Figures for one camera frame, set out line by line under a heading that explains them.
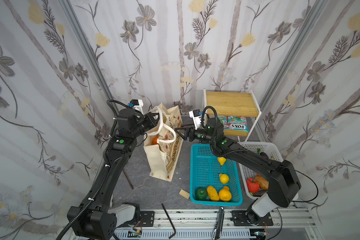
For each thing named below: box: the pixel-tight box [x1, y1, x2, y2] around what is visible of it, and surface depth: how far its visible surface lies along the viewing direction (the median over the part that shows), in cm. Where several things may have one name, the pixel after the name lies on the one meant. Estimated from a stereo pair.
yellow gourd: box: [218, 185, 232, 202], surface depth 79 cm
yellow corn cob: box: [207, 185, 220, 202], surface depth 80 cm
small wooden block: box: [179, 189, 190, 199], surface depth 83 cm
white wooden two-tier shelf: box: [203, 89, 262, 142], surface depth 84 cm
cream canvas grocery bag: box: [144, 102, 184, 182], surface depth 79 cm
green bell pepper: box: [195, 187, 208, 201], surface depth 80 cm
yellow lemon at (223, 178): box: [219, 173, 230, 184], surface depth 86 cm
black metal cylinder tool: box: [212, 206, 225, 240], surface depth 73 cm
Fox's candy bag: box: [209, 115, 250, 132], surface depth 95 cm
